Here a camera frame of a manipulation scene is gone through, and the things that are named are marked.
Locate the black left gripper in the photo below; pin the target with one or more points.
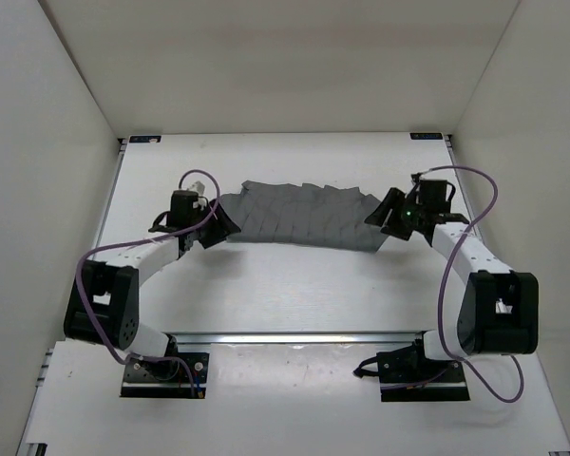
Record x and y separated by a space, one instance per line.
223 226

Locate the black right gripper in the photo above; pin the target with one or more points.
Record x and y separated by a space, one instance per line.
391 226

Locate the grey pleated skirt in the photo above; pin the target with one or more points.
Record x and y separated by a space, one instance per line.
305 215

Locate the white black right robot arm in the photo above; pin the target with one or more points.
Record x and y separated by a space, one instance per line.
499 311

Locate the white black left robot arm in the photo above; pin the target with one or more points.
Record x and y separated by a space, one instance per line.
104 304

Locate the blue label sticker right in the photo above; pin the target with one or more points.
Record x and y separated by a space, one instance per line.
426 136

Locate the blue label sticker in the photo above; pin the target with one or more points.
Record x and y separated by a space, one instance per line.
145 139
426 136

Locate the blue label sticker left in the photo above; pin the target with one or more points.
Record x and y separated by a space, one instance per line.
145 139

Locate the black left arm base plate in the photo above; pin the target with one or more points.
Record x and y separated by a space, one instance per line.
167 380

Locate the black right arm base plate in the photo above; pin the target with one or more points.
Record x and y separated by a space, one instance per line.
407 376

